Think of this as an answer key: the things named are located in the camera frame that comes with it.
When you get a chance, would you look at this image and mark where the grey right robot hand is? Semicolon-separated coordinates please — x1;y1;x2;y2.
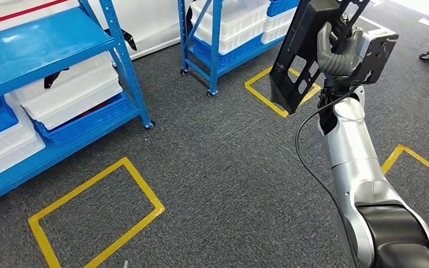
316;15;365;62

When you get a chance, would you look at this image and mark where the black plastic car part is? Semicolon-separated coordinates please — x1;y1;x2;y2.
269;0;371;115

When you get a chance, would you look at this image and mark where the blue wheeled shelf rack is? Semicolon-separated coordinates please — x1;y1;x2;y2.
177;0;301;98

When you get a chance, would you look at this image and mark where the blue steel shelf rack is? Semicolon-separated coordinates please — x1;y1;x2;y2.
0;0;156;238

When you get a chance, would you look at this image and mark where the yellow floor tape rectangle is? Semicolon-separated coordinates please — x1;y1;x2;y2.
381;144;429;260
27;156;166;268
244;65;322;119

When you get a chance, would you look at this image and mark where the white car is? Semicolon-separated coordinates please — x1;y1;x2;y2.
0;0;201;62

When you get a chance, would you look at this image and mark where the small black plastic piece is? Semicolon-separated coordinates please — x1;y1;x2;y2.
105;28;139;52

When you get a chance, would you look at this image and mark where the red barrier belt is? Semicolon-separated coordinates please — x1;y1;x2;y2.
0;0;70;30

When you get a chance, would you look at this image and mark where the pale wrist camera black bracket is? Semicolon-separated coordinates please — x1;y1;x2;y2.
355;27;400;87

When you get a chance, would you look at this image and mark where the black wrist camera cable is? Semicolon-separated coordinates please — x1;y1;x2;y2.
294;84;360;268

